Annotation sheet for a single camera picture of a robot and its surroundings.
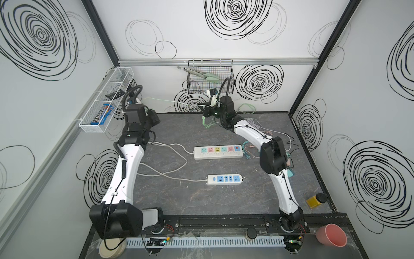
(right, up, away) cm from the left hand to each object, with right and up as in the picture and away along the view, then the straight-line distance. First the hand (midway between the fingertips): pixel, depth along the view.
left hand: (153, 112), depth 76 cm
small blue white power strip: (+34, -35, +10) cm, 50 cm away
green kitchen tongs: (+26, +22, +15) cm, 37 cm away
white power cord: (+1, -19, +26) cm, 32 cm away
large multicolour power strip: (+26, -22, +20) cm, 40 cm away
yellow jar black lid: (+78, -40, -2) cm, 88 cm away
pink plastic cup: (+77, -51, -11) cm, 93 cm away
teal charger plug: (+72, -33, +13) cm, 80 cm away
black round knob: (+44, -49, -13) cm, 67 cm away
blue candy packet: (-22, -1, -4) cm, 22 cm away
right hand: (+21, +6, +12) cm, 25 cm away
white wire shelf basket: (-24, +6, +2) cm, 25 cm away
